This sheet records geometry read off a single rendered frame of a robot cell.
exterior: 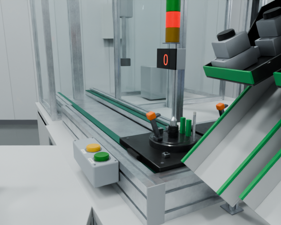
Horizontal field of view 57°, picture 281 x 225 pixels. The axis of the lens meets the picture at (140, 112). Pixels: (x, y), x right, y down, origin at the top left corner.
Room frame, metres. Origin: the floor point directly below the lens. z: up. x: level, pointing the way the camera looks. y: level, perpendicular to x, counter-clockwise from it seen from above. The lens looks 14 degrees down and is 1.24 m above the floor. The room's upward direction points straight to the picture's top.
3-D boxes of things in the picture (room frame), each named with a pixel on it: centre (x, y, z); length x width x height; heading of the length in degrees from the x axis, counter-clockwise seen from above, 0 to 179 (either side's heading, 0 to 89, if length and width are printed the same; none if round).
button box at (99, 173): (0.69, 0.13, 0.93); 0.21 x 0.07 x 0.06; 28
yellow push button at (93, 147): (0.69, 0.13, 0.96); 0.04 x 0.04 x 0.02
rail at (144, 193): (0.89, 0.17, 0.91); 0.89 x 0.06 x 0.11; 28
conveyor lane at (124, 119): (1.00, 0.02, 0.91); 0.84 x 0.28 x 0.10; 28
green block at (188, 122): (0.73, -0.14, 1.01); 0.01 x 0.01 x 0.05; 28
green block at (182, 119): (0.75, -0.13, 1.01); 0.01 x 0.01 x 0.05; 28
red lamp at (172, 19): (0.94, -0.11, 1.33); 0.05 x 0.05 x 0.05
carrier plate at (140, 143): (0.72, -0.10, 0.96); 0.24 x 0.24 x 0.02; 28
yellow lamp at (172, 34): (0.94, -0.11, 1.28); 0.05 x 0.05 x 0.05
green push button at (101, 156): (0.63, 0.10, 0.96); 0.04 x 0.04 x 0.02
